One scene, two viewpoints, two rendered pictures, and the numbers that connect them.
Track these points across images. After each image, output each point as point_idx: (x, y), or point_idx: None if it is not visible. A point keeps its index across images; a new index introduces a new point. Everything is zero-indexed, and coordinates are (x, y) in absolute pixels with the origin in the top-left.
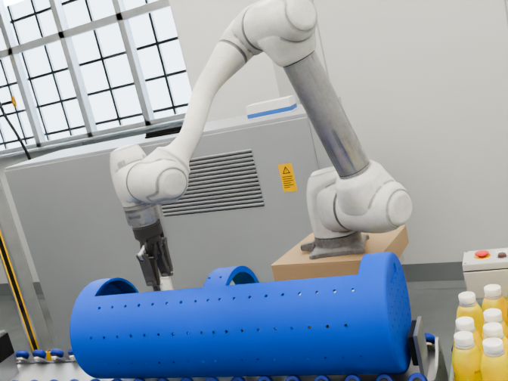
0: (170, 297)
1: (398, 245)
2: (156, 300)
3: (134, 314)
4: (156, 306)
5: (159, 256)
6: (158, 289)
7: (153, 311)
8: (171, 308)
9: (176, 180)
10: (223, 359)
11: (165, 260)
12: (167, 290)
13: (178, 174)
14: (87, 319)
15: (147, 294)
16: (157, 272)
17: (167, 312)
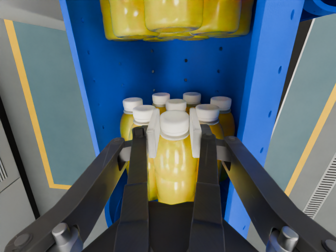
0: (274, 61)
1: None
2: (267, 108)
3: (267, 149)
4: (275, 98)
5: (148, 192)
6: (209, 132)
7: (278, 102)
8: (289, 47)
9: None
10: None
11: (112, 170)
12: (253, 84)
13: None
14: (248, 229)
15: (247, 145)
16: (206, 153)
17: (288, 61)
